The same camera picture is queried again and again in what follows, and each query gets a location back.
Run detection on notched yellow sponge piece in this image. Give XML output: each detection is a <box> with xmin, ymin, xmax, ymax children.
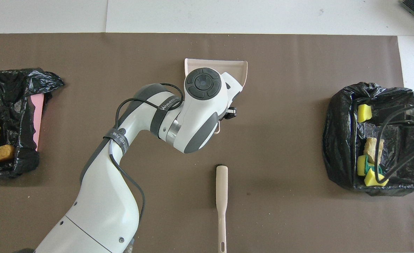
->
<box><xmin>364</xmin><ymin>168</ymin><xmax>389</xmax><ymax>187</ymax></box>

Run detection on beige hand brush black bristles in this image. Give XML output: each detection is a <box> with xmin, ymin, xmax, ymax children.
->
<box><xmin>216</xmin><ymin>165</ymin><xmax>228</xmax><ymax>253</ymax></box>

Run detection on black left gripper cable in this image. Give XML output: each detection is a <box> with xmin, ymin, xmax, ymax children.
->
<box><xmin>109</xmin><ymin>83</ymin><xmax>184</xmax><ymax>225</ymax></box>

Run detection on pink plastic bin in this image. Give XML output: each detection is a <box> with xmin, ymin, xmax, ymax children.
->
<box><xmin>29</xmin><ymin>94</ymin><xmax>45</xmax><ymax>152</ymax></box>

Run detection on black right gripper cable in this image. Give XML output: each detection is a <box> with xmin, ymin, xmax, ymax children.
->
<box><xmin>375</xmin><ymin>104</ymin><xmax>414</xmax><ymax>184</ymax></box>

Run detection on pale pink plastic dustpan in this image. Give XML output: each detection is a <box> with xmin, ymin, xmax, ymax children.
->
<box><xmin>185</xmin><ymin>59</ymin><xmax>248</xmax><ymax>136</ymax></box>

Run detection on brown paper table mat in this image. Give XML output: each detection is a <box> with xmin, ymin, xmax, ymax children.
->
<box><xmin>0</xmin><ymin>33</ymin><xmax>414</xmax><ymax>253</ymax></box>

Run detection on small yellow sponge piece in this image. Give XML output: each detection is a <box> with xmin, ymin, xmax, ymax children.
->
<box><xmin>357</xmin><ymin>104</ymin><xmax>372</xmax><ymax>123</ymax></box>

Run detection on crumpled black trash bag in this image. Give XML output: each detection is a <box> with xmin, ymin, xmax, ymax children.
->
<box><xmin>0</xmin><ymin>68</ymin><xmax>65</xmax><ymax>179</ymax></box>

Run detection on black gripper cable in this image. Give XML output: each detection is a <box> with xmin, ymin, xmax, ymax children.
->
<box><xmin>375</xmin><ymin>104</ymin><xmax>414</xmax><ymax>184</ymax></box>
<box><xmin>109</xmin><ymin>83</ymin><xmax>184</xmax><ymax>225</ymax></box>

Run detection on yellow green sponge piece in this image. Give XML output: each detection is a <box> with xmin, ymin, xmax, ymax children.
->
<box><xmin>357</xmin><ymin>155</ymin><xmax>383</xmax><ymax>176</ymax></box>

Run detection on pale bread chunk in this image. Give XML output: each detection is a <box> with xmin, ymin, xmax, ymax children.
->
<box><xmin>363</xmin><ymin>137</ymin><xmax>385</xmax><ymax>166</ymax></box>

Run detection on brown oval croquette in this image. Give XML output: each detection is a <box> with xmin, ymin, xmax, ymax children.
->
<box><xmin>0</xmin><ymin>145</ymin><xmax>15</xmax><ymax>163</ymax></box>

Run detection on black bag lined open bin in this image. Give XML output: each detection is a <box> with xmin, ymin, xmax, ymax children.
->
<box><xmin>322</xmin><ymin>82</ymin><xmax>414</xmax><ymax>196</ymax></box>

